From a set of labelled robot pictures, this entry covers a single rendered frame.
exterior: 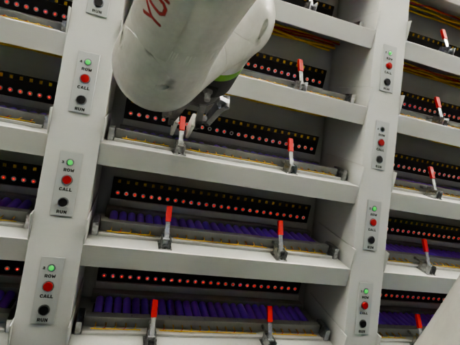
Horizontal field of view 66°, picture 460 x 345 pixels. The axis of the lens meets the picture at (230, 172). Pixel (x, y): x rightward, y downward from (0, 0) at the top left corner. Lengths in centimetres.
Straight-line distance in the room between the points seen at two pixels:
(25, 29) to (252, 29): 49
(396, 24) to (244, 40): 69
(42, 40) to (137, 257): 46
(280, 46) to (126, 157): 59
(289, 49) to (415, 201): 55
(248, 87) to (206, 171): 21
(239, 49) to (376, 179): 60
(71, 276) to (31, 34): 47
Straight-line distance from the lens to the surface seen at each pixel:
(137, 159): 75
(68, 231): 76
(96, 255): 76
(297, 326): 98
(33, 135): 77
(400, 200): 101
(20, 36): 83
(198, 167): 77
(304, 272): 88
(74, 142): 76
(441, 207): 111
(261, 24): 48
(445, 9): 144
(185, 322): 88
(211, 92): 58
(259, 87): 84
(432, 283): 111
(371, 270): 97
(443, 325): 24
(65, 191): 75
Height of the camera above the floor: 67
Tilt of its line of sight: 5 degrees up
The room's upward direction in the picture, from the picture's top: 8 degrees clockwise
